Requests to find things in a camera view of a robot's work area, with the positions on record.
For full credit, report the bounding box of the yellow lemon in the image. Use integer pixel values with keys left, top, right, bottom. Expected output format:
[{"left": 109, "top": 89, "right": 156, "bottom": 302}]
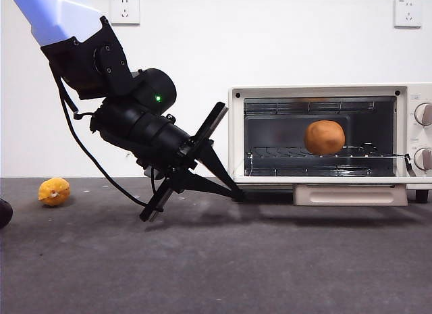
[{"left": 37, "top": 178, "right": 72, "bottom": 207}]

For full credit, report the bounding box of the dark purple eggplant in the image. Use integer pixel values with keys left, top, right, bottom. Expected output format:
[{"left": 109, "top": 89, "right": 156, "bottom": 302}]
[{"left": 0, "top": 199, "right": 14, "bottom": 229}]

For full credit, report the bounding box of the beige timer oven knob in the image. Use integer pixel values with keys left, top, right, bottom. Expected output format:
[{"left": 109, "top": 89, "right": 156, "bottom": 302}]
[{"left": 413, "top": 147, "right": 432, "bottom": 171}]

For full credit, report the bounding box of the white wall socket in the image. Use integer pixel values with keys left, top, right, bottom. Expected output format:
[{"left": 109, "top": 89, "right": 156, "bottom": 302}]
[
  {"left": 394, "top": 0, "right": 423, "bottom": 28},
  {"left": 111, "top": 0, "right": 141, "bottom": 26}
]

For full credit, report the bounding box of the beige temperature oven knob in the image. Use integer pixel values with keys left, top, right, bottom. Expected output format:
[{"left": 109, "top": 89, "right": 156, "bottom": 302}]
[{"left": 414, "top": 103, "right": 432, "bottom": 126}]

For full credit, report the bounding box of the metal wire oven rack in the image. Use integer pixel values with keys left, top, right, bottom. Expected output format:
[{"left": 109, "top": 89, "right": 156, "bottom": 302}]
[{"left": 248, "top": 145, "right": 411, "bottom": 176}]

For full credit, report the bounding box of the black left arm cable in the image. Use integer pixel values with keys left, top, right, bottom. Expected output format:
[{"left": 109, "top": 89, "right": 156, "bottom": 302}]
[{"left": 50, "top": 70, "right": 155, "bottom": 209}]

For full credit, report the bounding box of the brown potato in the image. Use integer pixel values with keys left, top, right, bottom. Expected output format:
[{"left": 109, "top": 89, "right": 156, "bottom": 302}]
[{"left": 304, "top": 120, "right": 346, "bottom": 156}]

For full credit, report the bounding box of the white Toshiba toaster oven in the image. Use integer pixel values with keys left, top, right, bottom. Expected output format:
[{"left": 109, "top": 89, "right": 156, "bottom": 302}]
[{"left": 227, "top": 83, "right": 432, "bottom": 203}]

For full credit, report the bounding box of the oven door with beige handle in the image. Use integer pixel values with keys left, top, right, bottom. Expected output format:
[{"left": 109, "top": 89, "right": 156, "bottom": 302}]
[{"left": 232, "top": 175, "right": 432, "bottom": 207}]

